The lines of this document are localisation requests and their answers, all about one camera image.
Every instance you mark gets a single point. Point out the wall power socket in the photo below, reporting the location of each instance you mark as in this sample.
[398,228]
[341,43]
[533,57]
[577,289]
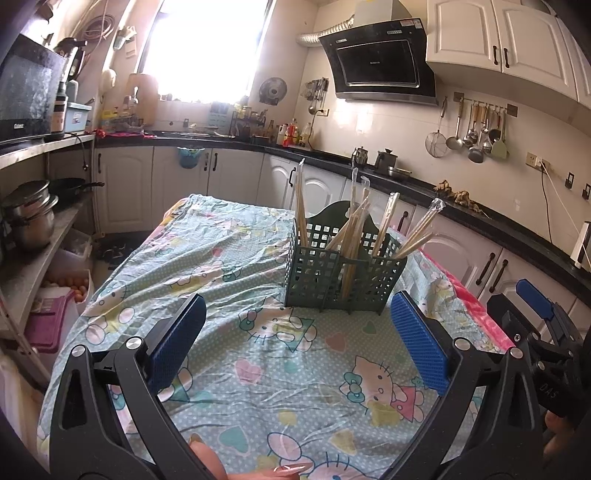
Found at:
[534,159]

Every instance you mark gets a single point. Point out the black range hood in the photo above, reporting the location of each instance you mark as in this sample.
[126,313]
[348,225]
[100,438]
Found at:
[378,60]

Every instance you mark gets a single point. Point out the condiment bottles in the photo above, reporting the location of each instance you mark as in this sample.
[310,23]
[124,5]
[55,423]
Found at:
[293,134]

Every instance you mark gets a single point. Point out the pink plastic box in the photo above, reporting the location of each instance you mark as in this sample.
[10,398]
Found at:
[48,323]

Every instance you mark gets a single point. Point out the steel skimmer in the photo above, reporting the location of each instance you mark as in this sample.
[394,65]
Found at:
[475,154]

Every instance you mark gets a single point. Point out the small hanging kitchen utensils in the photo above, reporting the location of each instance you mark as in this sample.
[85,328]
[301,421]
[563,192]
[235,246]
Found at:
[316,94]

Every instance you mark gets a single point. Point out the black frying pan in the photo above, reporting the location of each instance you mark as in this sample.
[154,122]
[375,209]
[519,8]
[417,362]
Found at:
[69,187]

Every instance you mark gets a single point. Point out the blue plastic box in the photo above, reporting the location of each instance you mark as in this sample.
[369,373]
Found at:
[77,119]

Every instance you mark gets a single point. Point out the wall utensil rail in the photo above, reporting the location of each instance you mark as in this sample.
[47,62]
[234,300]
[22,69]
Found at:
[485,102]

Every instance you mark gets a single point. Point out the white countertop device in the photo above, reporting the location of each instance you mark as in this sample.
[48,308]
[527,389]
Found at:
[581,244]

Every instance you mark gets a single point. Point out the red cloth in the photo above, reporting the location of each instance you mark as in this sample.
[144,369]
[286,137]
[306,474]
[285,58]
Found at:
[124,134]

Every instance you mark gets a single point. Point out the carton of eggs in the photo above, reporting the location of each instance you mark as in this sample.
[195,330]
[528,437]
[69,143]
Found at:
[69,286]

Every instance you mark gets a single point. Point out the metal shelf rack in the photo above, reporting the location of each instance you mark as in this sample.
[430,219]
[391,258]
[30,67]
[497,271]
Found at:
[32,272]

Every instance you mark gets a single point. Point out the person's left hand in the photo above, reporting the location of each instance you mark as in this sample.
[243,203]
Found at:
[207,461]

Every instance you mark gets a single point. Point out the teal storage box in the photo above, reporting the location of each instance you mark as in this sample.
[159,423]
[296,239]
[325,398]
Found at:
[220,115]

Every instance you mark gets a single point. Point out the green plastic utensil basket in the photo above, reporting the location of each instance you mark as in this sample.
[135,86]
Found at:
[332,272]

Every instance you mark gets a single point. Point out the green spatula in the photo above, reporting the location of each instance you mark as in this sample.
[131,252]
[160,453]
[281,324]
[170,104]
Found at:
[499,150]

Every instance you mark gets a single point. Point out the ginger roots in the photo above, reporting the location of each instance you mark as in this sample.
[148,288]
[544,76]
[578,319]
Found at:
[459,194]

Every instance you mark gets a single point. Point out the stacked steel pots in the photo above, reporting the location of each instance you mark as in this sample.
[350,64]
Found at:
[30,217]

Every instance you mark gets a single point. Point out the small wall fan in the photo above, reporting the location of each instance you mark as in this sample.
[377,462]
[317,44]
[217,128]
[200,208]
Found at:
[272,90]

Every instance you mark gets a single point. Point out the cartoon cat printed cloth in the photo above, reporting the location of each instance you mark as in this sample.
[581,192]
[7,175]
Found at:
[277,369]

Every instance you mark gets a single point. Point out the pink fleece blanket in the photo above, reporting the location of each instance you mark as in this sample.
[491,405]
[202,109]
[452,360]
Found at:
[471,300]

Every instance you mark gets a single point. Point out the spice rack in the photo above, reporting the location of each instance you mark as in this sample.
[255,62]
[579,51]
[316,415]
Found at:
[249,124]

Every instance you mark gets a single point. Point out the steel pot with lid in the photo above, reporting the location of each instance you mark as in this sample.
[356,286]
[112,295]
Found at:
[385,161]

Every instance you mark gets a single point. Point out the silver exhaust duct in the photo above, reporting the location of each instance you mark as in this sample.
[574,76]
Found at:
[318,34]

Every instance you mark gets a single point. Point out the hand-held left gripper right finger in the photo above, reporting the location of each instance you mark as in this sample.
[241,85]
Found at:
[420,341]

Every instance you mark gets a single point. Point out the bunch of chopsticks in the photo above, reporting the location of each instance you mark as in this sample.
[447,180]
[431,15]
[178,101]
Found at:
[301,207]

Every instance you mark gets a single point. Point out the steel kettle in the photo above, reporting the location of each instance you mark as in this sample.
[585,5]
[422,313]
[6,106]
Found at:
[360,158]

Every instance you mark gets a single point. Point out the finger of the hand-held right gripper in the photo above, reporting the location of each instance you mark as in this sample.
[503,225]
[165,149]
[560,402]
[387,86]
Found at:
[508,318]
[535,297]

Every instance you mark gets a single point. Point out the dark sauce bottle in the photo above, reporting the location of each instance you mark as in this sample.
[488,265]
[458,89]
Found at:
[59,115]

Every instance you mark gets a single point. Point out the person's right hand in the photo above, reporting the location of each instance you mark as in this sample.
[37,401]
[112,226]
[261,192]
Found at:
[558,434]

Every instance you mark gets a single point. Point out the black kitchen countertop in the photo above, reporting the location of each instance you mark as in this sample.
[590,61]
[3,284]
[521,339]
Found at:
[508,221]

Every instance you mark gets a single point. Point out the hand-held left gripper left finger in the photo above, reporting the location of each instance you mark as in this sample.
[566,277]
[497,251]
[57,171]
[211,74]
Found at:
[178,344]

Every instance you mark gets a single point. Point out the kitchen window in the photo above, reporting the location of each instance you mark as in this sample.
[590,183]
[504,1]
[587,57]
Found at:
[203,46]

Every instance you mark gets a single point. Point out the black microwave oven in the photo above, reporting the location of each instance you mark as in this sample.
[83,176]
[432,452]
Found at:
[27,92]

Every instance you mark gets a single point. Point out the white wall cabinets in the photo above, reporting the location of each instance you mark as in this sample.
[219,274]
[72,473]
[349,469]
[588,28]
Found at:
[461,32]

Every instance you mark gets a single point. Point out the blue hanging basket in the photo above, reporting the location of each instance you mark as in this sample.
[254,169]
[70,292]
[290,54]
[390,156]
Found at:
[190,159]

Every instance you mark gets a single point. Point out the steel ladle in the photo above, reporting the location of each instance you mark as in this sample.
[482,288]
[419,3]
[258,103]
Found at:
[455,142]

